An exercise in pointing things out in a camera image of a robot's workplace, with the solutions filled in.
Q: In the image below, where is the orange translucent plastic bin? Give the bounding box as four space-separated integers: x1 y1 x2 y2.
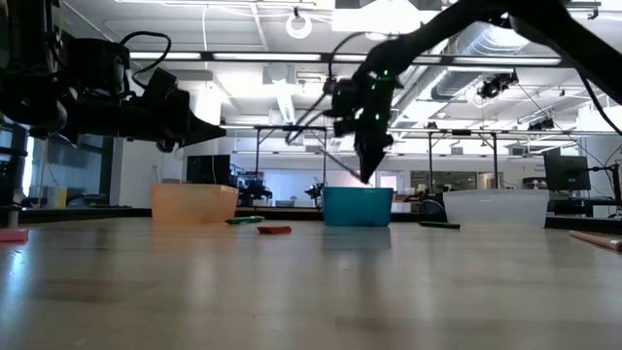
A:
149 183 240 226

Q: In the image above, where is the green pen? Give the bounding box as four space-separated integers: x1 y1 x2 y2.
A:
225 215 266 226

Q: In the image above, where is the black monitor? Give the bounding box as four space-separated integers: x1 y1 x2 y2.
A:
543 155 592 192
187 155 231 185

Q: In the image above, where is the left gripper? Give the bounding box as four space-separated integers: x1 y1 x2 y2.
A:
62 89 227 153

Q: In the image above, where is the clear plastic bin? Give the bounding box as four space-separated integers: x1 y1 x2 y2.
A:
442 189 551 229

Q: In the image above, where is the black aluminium table frame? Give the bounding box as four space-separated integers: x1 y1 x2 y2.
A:
14 206 622 235

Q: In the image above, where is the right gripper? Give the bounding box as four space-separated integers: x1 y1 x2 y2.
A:
323 77 396 185

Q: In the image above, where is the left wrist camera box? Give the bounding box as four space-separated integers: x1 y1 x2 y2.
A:
140 66 179 101

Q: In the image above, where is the teal plastic bin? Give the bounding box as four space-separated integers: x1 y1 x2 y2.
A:
322 186 395 228

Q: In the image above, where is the orange pencil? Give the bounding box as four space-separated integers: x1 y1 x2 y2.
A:
568 229 622 253

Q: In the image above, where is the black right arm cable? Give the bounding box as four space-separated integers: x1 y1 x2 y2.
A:
285 31 365 146

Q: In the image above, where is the black ceiling camera cluster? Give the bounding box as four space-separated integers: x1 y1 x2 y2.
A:
478 71 519 101

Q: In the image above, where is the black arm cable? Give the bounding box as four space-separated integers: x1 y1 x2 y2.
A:
285 31 365 146
119 31 172 79

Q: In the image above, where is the white hanging ring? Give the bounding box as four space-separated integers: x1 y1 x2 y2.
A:
285 13 314 41

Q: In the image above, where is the black gantry frame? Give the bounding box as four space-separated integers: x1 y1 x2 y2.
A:
253 124 329 189
388 128 501 192

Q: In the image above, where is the pale yellow background container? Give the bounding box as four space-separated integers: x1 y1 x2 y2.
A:
46 187 68 210

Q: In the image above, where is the pink eraser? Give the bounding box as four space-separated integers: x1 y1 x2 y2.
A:
0 228 30 244

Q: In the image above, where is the silver ventilation duct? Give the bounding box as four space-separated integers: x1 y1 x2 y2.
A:
402 21 531 101

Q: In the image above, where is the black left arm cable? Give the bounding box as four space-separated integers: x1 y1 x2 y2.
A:
119 31 172 79

